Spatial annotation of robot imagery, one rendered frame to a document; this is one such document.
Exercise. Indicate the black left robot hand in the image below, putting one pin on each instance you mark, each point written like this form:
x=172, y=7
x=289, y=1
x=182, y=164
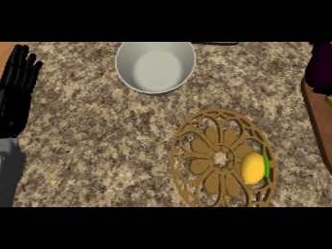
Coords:
x=11, y=97

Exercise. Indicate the golden openwork placemat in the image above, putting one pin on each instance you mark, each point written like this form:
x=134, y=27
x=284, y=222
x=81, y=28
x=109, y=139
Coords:
x=207, y=162

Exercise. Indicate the dark purple eggplant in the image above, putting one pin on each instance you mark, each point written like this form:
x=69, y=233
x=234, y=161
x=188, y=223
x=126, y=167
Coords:
x=323, y=64

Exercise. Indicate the yellow vegetable with green stem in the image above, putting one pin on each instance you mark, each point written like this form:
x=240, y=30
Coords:
x=252, y=168

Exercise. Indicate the white bowl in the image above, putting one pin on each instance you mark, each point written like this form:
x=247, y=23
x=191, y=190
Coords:
x=156, y=68

